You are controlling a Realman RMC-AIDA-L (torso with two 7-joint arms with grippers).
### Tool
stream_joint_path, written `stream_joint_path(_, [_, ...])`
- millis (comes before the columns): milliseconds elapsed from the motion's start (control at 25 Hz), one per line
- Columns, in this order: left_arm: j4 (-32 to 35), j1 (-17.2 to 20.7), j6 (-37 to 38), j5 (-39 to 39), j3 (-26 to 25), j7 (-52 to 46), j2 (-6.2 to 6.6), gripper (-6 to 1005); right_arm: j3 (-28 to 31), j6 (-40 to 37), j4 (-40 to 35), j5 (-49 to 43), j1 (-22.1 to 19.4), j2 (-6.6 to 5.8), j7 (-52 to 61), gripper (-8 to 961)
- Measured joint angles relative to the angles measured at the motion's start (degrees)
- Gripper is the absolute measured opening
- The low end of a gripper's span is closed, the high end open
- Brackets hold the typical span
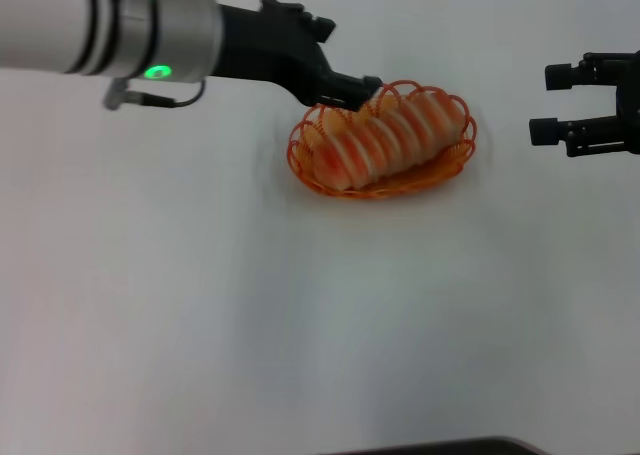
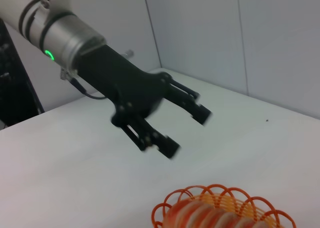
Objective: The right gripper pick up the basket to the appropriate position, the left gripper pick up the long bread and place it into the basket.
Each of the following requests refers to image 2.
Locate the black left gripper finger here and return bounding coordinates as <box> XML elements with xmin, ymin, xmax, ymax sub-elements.
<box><xmin>162</xmin><ymin>78</ymin><xmax>214</xmax><ymax>126</ymax></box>

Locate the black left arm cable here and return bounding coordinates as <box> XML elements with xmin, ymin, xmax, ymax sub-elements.
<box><xmin>59</xmin><ymin>67</ymin><xmax>109</xmax><ymax>101</ymax></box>

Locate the black equipment cabinet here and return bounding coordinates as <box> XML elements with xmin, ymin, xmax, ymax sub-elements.
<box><xmin>0</xmin><ymin>19</ymin><xmax>46</xmax><ymax>127</ymax></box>

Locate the orange woven plastic basket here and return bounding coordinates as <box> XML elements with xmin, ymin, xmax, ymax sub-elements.
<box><xmin>150</xmin><ymin>183</ymin><xmax>297</xmax><ymax>228</ymax></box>

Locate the orange striped toy shrimp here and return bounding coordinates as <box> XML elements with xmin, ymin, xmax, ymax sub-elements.
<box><xmin>162</xmin><ymin>197</ymin><xmax>275</xmax><ymax>228</ymax></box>

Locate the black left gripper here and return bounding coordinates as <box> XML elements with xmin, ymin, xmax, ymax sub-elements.
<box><xmin>73</xmin><ymin>44</ymin><xmax>182</xmax><ymax>160</ymax></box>

